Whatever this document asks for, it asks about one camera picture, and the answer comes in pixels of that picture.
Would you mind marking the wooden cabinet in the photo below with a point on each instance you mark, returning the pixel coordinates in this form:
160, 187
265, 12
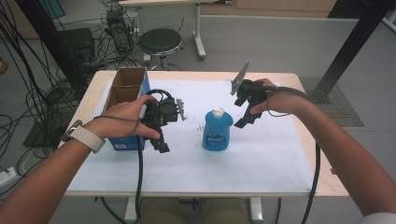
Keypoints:
274, 7

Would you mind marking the black equipment box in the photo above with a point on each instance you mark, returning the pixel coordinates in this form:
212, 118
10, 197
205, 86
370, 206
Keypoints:
77, 42

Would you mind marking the white table mat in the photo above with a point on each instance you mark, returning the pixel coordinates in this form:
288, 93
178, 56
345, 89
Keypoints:
236, 168

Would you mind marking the white background desk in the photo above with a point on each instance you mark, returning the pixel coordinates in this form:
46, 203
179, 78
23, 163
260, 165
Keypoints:
199, 34

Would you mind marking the white sleeve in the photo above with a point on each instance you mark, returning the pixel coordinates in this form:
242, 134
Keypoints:
381, 218

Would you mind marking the black tape piece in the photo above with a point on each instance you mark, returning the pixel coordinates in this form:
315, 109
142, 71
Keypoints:
333, 171

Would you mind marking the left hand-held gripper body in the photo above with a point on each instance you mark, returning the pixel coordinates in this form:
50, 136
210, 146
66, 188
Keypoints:
163, 110

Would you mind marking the person's khaki trouser legs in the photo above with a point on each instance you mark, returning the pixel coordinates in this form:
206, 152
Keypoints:
162, 213

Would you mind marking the black round stool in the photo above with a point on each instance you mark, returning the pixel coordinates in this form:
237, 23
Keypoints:
160, 40

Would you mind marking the blue cardboard box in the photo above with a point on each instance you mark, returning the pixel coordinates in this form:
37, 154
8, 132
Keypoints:
126, 81

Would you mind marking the dark floor mat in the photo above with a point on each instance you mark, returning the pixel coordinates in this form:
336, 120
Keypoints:
345, 115

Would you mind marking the teal board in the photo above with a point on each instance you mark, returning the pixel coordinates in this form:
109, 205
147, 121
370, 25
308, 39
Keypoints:
51, 7

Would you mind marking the wristwatch with white band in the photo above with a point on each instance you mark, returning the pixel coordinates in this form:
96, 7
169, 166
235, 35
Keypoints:
88, 138

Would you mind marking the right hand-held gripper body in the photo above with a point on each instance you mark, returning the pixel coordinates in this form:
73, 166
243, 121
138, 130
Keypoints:
252, 91

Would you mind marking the person's left hand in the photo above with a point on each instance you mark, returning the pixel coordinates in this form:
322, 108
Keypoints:
121, 119

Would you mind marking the black metal frame post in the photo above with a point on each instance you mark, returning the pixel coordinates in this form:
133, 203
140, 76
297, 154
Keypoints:
53, 40
351, 46

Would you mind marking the light wooden table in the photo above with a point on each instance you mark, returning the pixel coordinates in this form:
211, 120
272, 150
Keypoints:
323, 174

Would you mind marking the black floor base plate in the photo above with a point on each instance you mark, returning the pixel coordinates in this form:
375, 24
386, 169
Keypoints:
40, 137

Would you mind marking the person's right hand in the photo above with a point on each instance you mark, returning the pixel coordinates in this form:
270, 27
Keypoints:
283, 102

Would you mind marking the blue dish soap bottle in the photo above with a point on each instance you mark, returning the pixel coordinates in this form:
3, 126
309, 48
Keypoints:
217, 132

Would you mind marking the white power strip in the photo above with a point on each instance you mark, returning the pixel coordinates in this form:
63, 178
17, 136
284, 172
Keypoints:
7, 177

